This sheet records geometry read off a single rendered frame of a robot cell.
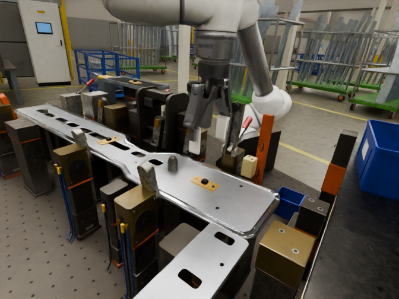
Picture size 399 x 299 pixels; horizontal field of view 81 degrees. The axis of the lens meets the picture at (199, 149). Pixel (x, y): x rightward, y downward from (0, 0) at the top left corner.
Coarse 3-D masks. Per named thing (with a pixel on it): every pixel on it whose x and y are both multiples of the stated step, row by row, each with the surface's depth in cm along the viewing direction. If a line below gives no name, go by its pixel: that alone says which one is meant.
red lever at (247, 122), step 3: (246, 117) 82; (249, 117) 82; (246, 120) 81; (249, 120) 81; (243, 123) 81; (246, 123) 81; (249, 123) 81; (243, 126) 80; (246, 126) 80; (243, 129) 80; (240, 132) 79; (243, 132) 80; (240, 135) 79; (231, 144) 78; (231, 147) 77; (228, 150) 77; (231, 150) 76
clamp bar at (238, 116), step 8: (232, 104) 70; (240, 104) 71; (232, 112) 73; (240, 112) 72; (232, 120) 75; (240, 120) 73; (232, 128) 75; (240, 128) 75; (232, 136) 76; (224, 152) 77; (232, 152) 76
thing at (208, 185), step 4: (196, 176) 72; (192, 180) 70; (196, 180) 70; (200, 180) 70; (208, 180) 69; (196, 184) 69; (200, 184) 68; (204, 184) 68; (208, 184) 69; (212, 184) 69; (216, 184) 69; (208, 188) 67; (212, 188) 67; (216, 188) 67
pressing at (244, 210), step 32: (64, 128) 103; (96, 128) 105; (128, 160) 80; (160, 160) 81; (192, 160) 82; (160, 192) 65; (192, 192) 65; (224, 192) 66; (256, 192) 67; (224, 224) 55; (256, 224) 55
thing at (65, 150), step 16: (64, 160) 72; (80, 160) 76; (64, 176) 74; (80, 176) 78; (64, 192) 78; (80, 192) 80; (80, 208) 82; (96, 208) 87; (80, 224) 84; (96, 224) 90
